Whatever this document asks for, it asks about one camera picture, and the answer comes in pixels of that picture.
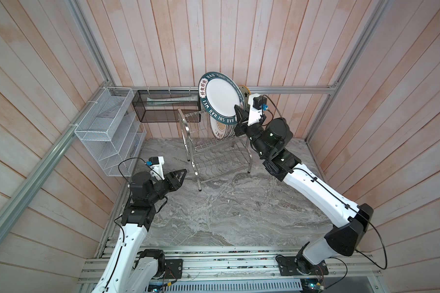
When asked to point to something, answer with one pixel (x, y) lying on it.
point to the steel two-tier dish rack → (209, 155)
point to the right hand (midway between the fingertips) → (234, 105)
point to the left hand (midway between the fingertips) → (185, 174)
